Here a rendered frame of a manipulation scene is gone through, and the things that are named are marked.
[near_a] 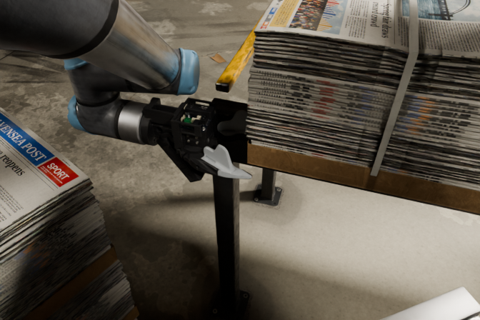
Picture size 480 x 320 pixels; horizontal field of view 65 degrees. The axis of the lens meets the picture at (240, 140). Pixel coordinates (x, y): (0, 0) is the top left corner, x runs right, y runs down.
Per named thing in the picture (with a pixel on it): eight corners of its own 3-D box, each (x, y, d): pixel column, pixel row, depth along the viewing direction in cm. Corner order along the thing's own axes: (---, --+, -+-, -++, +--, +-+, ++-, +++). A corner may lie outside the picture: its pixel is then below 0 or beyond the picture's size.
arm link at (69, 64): (133, 28, 62) (144, 85, 69) (68, 26, 63) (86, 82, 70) (118, 50, 56) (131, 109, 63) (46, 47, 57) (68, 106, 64)
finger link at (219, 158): (238, 165, 55) (197, 136, 60) (238, 192, 59) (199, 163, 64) (253, 154, 57) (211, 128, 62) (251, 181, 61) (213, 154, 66)
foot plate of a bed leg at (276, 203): (248, 203, 157) (248, 201, 157) (257, 179, 168) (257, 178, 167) (278, 211, 154) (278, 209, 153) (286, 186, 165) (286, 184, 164)
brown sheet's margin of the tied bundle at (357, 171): (348, 185, 56) (353, 164, 53) (360, 87, 77) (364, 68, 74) (389, 194, 55) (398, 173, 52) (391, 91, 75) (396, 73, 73)
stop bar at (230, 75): (213, 91, 77) (213, 82, 76) (266, 13, 108) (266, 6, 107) (228, 93, 76) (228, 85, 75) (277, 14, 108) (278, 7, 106)
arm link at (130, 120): (123, 149, 68) (144, 123, 74) (145, 154, 67) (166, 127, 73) (113, 116, 63) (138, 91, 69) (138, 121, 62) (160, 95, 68)
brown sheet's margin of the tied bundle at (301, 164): (246, 163, 60) (246, 142, 57) (283, 75, 80) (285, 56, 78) (348, 185, 56) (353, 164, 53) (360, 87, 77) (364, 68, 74)
